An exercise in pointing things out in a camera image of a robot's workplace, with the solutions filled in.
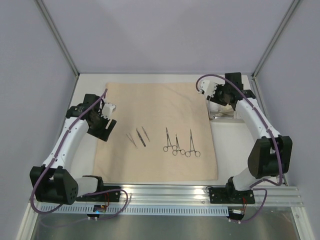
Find slotted cable duct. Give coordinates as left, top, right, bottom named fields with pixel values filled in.
left=55, top=203, right=229, bottom=217

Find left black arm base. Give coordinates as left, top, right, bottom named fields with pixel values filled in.
left=76, top=185, right=121, bottom=203

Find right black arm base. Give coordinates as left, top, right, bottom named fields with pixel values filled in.
left=206, top=186, right=256, bottom=205

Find small hemostat forceps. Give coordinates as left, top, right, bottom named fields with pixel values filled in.
left=172, top=134, right=186, bottom=156

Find straight steel tweezers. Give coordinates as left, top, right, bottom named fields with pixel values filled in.
left=141, top=126, right=150, bottom=142

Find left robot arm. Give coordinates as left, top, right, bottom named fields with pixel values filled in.
left=29, top=94, right=117, bottom=205

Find steel hemostat forceps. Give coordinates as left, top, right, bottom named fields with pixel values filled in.
left=163, top=127, right=177, bottom=152

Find beige cloth mat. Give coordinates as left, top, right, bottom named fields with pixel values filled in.
left=93, top=82, right=218, bottom=183

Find left aluminium frame post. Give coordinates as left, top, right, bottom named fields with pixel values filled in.
left=34, top=0, right=80, bottom=80

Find stainless steel tray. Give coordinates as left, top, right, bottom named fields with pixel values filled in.
left=206, top=100, right=244, bottom=123

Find aluminium frame post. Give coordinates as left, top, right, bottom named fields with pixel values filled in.
left=34, top=0, right=80, bottom=80
left=251, top=0, right=302, bottom=80

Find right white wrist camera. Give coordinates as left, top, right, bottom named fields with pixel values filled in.
left=197, top=80, right=218, bottom=98

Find long needle holder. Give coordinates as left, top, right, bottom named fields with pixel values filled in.
left=185, top=129, right=201, bottom=158

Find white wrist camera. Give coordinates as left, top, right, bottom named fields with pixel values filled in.
left=197, top=80, right=218, bottom=98
left=101, top=102, right=117, bottom=119

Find right aluminium frame post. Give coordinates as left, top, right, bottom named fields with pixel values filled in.
left=251, top=0, right=302, bottom=80

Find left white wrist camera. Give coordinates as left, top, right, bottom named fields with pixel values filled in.
left=101, top=102, right=117, bottom=119

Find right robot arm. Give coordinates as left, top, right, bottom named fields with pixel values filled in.
left=213, top=72, right=293, bottom=203

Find white gauze pad stack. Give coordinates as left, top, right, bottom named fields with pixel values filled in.
left=208, top=101, right=223, bottom=112

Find aluminium mounting rail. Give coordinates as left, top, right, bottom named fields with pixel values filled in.
left=29, top=182, right=305, bottom=207

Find thin steel tweezers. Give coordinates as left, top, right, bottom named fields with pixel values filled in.
left=126, top=133, right=138, bottom=149

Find curved tip steel tweezers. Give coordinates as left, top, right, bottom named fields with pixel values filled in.
left=136, top=128, right=146, bottom=147

